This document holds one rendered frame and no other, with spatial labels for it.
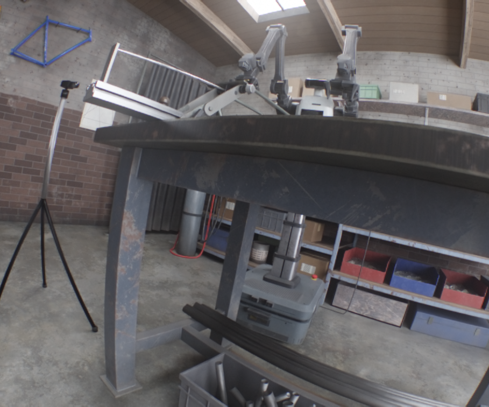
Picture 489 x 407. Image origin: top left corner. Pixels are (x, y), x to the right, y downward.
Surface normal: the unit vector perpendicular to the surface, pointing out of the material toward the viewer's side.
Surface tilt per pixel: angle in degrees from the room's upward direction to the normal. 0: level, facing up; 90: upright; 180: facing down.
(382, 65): 90
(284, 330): 90
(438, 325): 90
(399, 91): 90
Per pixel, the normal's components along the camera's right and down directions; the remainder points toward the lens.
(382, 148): -0.58, -0.07
